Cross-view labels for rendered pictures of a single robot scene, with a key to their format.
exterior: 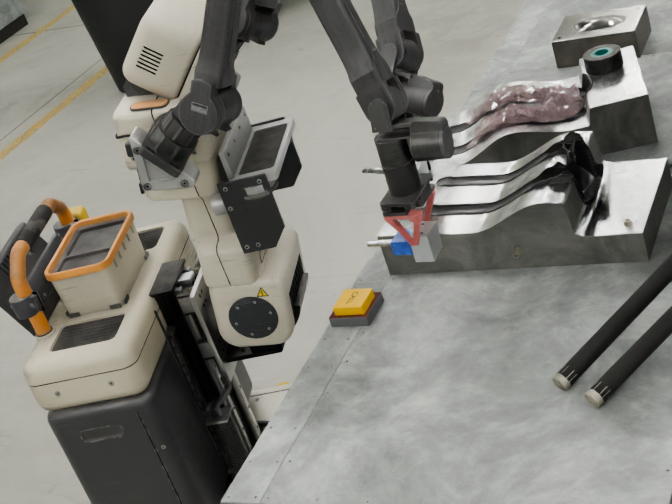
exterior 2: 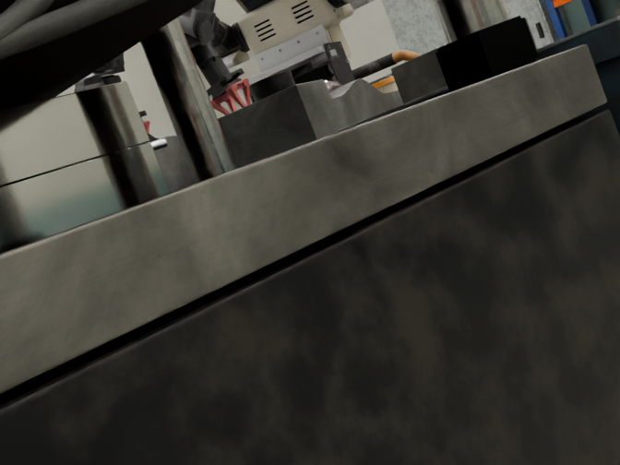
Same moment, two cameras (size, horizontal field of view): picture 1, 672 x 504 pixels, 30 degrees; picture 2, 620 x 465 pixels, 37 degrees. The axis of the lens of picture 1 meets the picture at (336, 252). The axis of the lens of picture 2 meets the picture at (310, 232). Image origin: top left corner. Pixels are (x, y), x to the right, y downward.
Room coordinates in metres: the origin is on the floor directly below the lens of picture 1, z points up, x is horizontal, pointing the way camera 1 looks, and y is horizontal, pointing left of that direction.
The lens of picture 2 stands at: (2.79, -2.34, 0.77)
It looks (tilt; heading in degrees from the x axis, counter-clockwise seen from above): 4 degrees down; 103
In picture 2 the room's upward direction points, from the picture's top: 21 degrees counter-clockwise
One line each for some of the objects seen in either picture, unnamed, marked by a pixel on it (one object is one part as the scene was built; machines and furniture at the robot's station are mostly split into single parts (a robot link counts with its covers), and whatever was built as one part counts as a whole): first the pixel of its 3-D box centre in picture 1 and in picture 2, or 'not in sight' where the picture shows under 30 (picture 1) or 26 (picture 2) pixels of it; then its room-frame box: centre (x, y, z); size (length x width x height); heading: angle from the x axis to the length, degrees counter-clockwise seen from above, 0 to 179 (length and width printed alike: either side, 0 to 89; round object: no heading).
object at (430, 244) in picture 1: (401, 242); not in sight; (1.96, -0.11, 0.94); 0.13 x 0.05 x 0.05; 58
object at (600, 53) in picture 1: (603, 59); (273, 87); (2.43, -0.67, 0.93); 0.08 x 0.08 x 0.04
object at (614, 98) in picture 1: (527, 120); (305, 122); (2.43, -0.48, 0.85); 0.50 x 0.26 x 0.11; 75
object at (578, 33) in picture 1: (601, 36); (466, 63); (2.77, -0.77, 0.83); 0.20 x 0.15 x 0.07; 58
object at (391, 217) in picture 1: (410, 218); not in sight; (1.93, -0.14, 0.99); 0.07 x 0.07 x 0.09; 58
